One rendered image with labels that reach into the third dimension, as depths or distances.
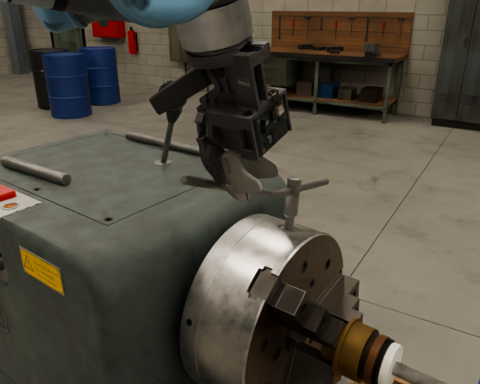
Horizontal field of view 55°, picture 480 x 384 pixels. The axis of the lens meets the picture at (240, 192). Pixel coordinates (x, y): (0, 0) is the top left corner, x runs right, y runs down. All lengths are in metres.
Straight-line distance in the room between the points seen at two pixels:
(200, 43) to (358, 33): 7.00
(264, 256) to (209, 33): 0.35
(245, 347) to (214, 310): 0.07
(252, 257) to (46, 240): 0.30
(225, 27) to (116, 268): 0.36
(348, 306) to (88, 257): 0.42
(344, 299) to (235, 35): 0.50
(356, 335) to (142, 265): 0.33
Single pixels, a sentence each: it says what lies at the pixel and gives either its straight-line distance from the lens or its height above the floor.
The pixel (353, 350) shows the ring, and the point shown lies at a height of 1.11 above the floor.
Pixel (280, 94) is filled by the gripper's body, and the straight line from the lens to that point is 0.51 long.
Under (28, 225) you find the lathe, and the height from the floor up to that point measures 1.25.
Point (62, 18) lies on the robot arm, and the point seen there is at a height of 1.56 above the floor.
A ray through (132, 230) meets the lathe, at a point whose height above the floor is 1.25.
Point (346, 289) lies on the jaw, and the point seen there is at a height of 1.11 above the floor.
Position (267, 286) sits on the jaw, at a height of 1.20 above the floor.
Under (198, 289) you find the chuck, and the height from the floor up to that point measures 1.17.
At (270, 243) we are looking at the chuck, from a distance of 0.70.
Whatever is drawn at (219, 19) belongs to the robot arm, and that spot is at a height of 1.56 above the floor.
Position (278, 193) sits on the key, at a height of 1.31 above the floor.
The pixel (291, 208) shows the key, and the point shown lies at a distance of 0.72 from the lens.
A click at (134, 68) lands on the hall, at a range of 9.95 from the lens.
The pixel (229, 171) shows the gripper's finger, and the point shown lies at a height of 1.38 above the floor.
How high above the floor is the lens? 1.57
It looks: 23 degrees down
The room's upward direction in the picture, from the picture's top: straight up
